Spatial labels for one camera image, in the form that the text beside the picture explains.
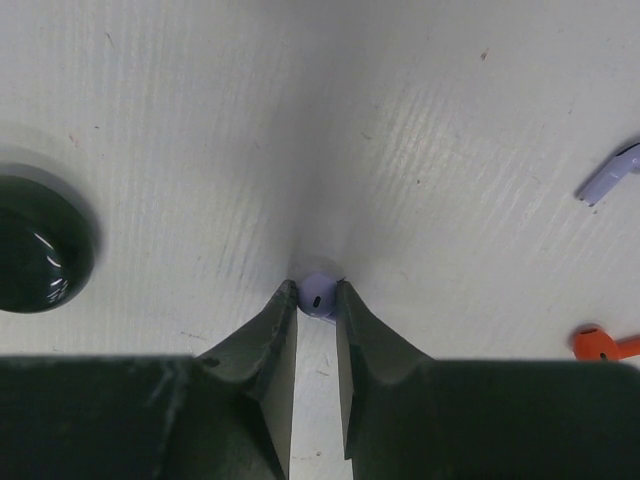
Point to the orange earbud far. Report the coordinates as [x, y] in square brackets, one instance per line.
[594, 344]

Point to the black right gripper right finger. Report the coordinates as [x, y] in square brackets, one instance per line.
[406, 415]

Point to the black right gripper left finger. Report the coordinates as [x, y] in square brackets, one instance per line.
[225, 414]

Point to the purple earbud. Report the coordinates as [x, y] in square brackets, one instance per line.
[612, 171]
[317, 293]

